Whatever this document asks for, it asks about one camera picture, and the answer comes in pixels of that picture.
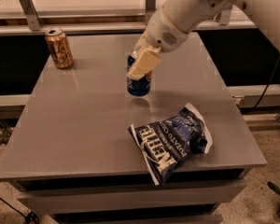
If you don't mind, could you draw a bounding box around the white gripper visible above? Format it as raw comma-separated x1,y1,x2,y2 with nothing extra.
127,6,189,80

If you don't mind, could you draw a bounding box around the blue pepsi can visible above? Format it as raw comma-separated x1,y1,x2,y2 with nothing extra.
126,53,153,98

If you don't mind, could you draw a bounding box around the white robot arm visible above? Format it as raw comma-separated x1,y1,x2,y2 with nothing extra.
127,0,280,80

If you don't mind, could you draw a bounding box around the orange soda can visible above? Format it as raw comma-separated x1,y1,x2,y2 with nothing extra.
45,28,74,69

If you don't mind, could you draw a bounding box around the blue kettle chips bag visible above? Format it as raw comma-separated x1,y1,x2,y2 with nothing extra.
128,103,213,186

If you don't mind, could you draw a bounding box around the grey table drawer front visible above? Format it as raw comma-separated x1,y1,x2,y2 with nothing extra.
19,179,245,215

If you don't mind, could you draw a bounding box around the middle metal rail bracket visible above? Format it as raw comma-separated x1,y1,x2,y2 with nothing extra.
145,0,156,21

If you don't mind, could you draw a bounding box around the metal rail bracket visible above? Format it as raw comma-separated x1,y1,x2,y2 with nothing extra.
145,0,156,21
216,5,232,25
19,0,42,31

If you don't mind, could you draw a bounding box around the right metal rail bracket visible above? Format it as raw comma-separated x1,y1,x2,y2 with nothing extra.
216,5,232,25

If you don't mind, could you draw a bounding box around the left metal rail bracket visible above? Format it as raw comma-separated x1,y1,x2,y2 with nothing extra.
19,0,42,31

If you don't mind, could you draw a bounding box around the green handled tool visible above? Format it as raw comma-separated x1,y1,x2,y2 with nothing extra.
268,181,280,195

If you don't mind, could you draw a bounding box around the black floor cable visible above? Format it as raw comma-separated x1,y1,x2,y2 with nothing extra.
0,190,40,224

